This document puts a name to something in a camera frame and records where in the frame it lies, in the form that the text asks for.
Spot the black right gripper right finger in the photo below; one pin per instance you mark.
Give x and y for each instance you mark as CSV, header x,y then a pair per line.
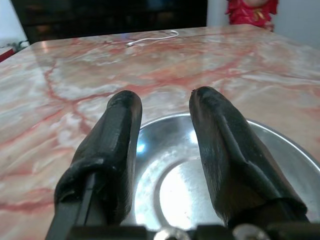
x,y
225,155

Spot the stainless steel bowl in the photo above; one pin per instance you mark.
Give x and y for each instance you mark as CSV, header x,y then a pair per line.
x,y
172,180

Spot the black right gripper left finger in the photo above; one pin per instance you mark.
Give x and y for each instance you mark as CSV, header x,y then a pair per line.
x,y
107,155

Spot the red festive decoration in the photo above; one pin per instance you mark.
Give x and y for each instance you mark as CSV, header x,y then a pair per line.
x,y
251,12

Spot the dark wooden cabinet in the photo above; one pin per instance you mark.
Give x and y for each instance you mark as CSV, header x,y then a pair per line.
x,y
112,17

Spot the red box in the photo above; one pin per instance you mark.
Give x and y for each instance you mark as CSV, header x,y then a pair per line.
x,y
5,53

